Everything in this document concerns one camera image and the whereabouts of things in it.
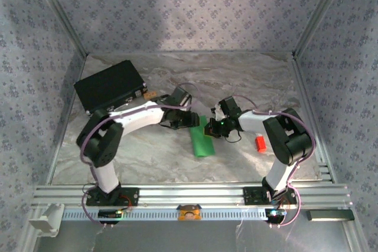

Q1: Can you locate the long aluminium base rail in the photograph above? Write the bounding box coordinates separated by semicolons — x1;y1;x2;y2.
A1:
32;184;354;207

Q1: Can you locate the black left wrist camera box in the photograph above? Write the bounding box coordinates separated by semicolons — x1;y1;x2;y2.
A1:
170;86;193;107

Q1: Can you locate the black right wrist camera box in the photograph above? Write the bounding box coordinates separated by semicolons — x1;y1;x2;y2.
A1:
218;96;242;119

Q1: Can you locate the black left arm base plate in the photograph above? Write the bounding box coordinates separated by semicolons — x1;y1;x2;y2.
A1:
86;187;140;207

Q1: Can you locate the white plastic bracket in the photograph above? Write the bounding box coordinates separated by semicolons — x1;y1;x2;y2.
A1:
28;203;65;237

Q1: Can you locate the orange cartoon face sticker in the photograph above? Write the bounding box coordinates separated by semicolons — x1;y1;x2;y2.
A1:
176;204;203;222

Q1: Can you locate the black hard case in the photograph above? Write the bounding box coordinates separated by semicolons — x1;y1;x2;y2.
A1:
73;60;148;117

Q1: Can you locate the green paper sheet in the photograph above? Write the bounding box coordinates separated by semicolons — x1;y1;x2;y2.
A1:
188;115;217;158

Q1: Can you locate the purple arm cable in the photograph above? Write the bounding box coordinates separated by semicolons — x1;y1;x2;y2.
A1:
230;94;317;229
80;82;205;229

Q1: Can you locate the red block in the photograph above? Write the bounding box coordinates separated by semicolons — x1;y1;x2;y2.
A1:
255;136;268;154

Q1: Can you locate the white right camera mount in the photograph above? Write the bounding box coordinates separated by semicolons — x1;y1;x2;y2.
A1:
211;102;227;122

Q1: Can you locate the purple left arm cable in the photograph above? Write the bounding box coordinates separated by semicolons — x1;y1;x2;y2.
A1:
80;82;205;229

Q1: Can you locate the aluminium side frame rail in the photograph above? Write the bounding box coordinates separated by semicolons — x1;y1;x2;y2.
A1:
47;54;89;185
291;53;336;184

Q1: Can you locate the slotted grey cable duct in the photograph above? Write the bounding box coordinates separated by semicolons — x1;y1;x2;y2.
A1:
60;208;268;222

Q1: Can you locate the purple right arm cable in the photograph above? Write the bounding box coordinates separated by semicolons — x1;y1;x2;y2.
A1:
230;94;317;229

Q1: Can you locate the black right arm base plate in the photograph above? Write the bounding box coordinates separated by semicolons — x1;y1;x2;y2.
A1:
243;186;298;205

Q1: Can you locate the aluminium upright frame post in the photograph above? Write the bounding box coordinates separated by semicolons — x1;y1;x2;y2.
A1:
294;0;348;57

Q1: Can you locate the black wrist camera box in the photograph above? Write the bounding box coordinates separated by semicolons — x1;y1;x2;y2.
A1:
170;86;193;107
218;96;242;119

